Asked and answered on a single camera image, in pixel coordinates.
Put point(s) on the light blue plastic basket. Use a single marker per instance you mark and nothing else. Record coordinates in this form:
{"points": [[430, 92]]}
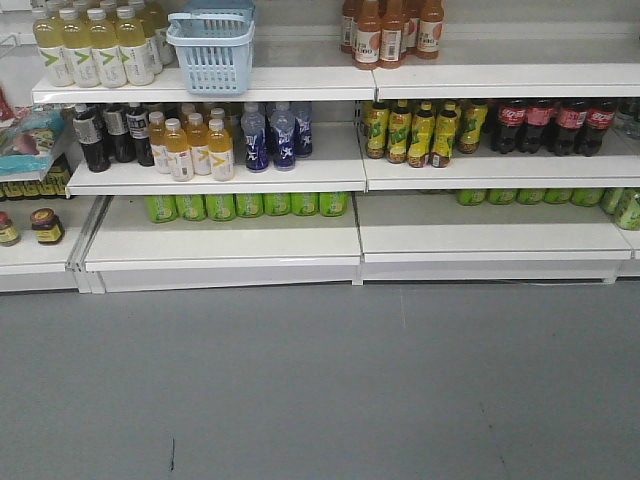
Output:
{"points": [[213, 41]]}

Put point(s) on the white shelf board middle left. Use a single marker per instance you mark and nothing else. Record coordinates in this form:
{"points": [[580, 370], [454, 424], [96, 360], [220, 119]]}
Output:
{"points": [[310, 175]]}

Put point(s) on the blue sports drink bottle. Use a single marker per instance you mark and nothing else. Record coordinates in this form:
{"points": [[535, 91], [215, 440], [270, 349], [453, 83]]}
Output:
{"points": [[283, 126], [253, 125]]}

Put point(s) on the yellow lemon tea bottle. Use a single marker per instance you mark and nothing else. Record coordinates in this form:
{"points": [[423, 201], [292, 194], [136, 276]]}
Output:
{"points": [[422, 129], [444, 136], [377, 124], [398, 131]]}

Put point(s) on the yellow drink bottle white label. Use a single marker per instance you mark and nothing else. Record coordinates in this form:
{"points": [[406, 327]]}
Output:
{"points": [[178, 151], [221, 154], [197, 134]]}

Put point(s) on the white shelf board upper left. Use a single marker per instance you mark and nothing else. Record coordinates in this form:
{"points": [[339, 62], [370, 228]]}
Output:
{"points": [[266, 84]]}

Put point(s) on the orange juice bottle white label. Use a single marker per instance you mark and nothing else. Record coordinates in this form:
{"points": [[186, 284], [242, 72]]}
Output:
{"points": [[392, 27], [367, 46], [431, 23]]}

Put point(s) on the dark tea bottle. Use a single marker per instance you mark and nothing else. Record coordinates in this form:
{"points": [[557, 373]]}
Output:
{"points": [[138, 125], [117, 128], [89, 135]]}

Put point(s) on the dark cola bottle red label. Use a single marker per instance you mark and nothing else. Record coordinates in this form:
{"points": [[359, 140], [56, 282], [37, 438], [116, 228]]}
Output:
{"points": [[599, 118], [538, 116], [510, 116], [567, 124]]}

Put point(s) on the pale green drink bottle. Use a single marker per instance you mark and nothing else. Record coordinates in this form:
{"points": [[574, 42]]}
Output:
{"points": [[105, 49], [48, 35], [133, 47], [78, 48]]}

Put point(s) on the red lid sauce jar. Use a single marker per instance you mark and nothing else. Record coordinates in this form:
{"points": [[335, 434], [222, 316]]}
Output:
{"points": [[47, 226]]}

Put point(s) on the white shelf board upper right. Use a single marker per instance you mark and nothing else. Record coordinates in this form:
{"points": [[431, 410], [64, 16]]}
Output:
{"points": [[505, 81]]}

